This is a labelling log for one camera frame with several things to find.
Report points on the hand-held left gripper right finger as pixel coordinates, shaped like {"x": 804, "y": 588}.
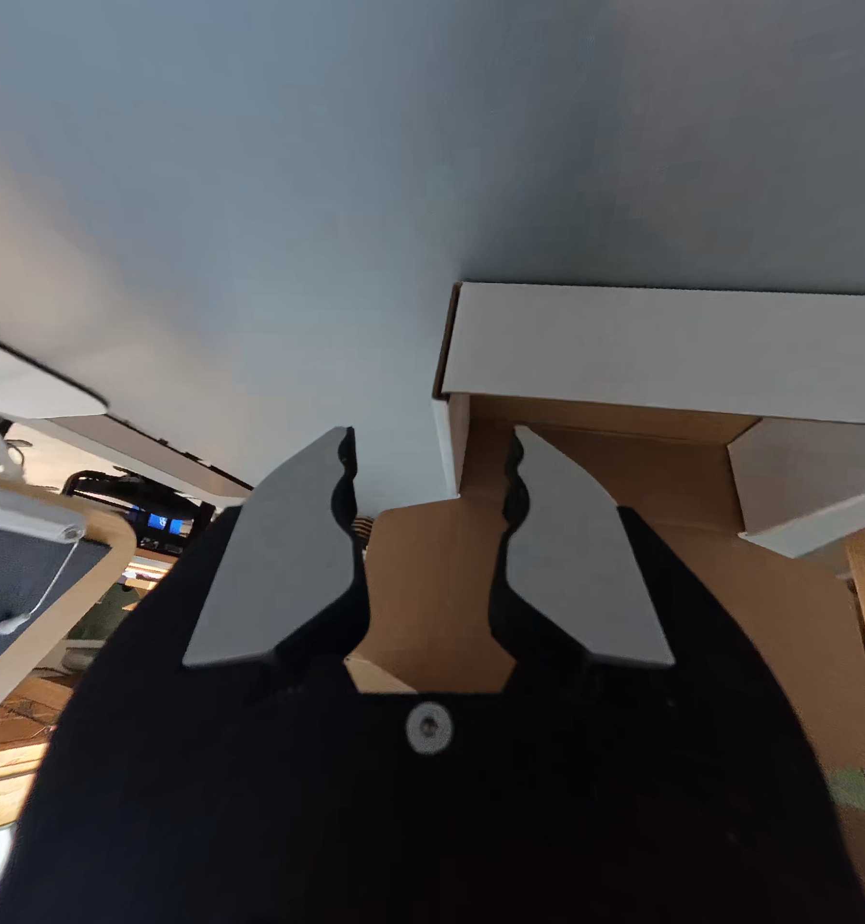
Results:
{"x": 584, "y": 570}

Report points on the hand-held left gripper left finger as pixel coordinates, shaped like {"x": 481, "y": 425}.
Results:
{"x": 273, "y": 570}

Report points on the white cardboard mailer box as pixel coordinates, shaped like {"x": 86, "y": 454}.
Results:
{"x": 620, "y": 346}

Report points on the grey top desk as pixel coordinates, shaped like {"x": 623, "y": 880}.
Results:
{"x": 165, "y": 462}

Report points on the white flat base plate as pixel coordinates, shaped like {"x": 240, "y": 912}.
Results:
{"x": 28, "y": 386}

